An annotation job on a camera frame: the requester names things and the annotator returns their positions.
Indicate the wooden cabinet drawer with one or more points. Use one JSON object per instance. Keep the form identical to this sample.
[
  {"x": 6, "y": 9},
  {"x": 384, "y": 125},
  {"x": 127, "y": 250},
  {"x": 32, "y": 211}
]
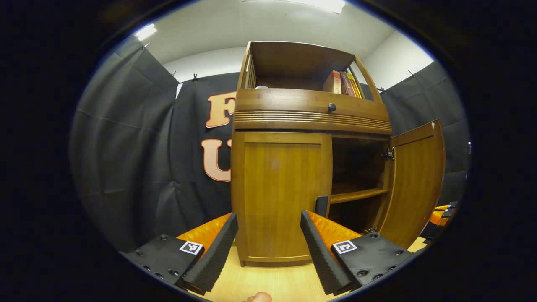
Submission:
[{"x": 285, "y": 102}]

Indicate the wooden shoe cabinet door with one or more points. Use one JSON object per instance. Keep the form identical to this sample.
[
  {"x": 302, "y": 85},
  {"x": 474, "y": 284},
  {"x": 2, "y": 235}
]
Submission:
[
  {"x": 415, "y": 184},
  {"x": 277, "y": 180}
]

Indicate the yellow book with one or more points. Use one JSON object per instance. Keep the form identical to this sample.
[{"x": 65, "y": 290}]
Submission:
[{"x": 353, "y": 86}]

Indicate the dark red book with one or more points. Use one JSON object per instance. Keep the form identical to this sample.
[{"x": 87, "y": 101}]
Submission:
[{"x": 345, "y": 84}]

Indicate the black backdrop cloth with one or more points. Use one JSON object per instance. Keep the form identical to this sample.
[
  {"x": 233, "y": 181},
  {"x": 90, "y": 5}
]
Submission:
[{"x": 126, "y": 147}]

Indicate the wooden inner cabinet shelf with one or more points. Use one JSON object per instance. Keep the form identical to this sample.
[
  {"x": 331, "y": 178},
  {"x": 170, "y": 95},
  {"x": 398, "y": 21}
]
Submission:
[{"x": 356, "y": 195}]

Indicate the black drawer knob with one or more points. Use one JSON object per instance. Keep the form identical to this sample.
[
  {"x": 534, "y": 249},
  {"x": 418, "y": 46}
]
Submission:
[{"x": 332, "y": 107}]

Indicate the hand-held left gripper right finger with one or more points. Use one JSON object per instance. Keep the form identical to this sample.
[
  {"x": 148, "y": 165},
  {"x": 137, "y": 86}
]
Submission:
[{"x": 319, "y": 256}]

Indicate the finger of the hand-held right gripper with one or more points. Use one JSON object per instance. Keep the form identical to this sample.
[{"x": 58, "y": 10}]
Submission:
[{"x": 438, "y": 217}]

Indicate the wooden double-door shoe cabinet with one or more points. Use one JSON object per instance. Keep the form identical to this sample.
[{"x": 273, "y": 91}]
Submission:
[{"x": 293, "y": 63}]

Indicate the long ceiling light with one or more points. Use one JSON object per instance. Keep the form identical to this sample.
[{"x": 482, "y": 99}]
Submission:
[{"x": 312, "y": 4}]

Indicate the small ceiling light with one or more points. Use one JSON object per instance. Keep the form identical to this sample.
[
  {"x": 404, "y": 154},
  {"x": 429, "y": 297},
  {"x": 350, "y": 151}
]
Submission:
[{"x": 146, "y": 31}]

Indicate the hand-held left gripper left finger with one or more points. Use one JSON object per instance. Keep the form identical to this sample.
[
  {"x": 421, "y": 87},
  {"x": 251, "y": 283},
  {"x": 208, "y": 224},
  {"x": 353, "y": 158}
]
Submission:
[{"x": 218, "y": 251}]

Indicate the tan book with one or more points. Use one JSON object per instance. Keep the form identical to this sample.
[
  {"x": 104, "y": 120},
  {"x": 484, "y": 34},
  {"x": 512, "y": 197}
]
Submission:
[{"x": 332, "y": 82}]

